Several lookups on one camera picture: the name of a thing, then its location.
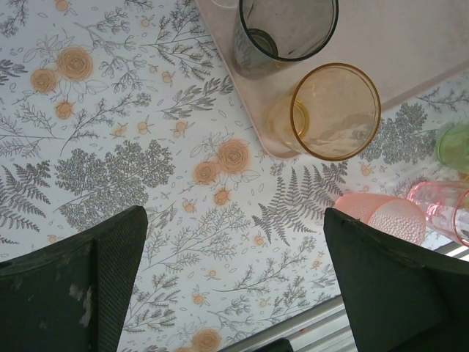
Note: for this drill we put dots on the green plastic glass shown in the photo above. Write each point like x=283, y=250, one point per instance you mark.
x=456, y=150

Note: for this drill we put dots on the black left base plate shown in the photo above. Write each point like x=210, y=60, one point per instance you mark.
x=271, y=346

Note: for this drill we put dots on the aluminium front frame rails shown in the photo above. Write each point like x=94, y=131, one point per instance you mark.
x=318, y=326

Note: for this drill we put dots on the pink frosted plastic glass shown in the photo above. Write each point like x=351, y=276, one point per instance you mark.
x=388, y=220

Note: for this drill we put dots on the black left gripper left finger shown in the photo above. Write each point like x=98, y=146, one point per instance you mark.
x=55, y=300

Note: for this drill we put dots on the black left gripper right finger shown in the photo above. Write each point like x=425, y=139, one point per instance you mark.
x=395, y=300

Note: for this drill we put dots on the pink rectangular tray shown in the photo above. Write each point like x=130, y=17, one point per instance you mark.
x=403, y=55

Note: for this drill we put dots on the floral tablecloth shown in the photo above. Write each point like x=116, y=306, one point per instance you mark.
x=110, y=146

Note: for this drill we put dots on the pink transparent plastic glass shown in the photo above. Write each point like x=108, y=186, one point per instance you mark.
x=439, y=205

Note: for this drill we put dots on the tall grey plastic glass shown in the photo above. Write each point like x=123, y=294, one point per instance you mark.
x=253, y=55

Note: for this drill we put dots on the tall orange plastic glass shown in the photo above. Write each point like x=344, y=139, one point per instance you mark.
x=286, y=124

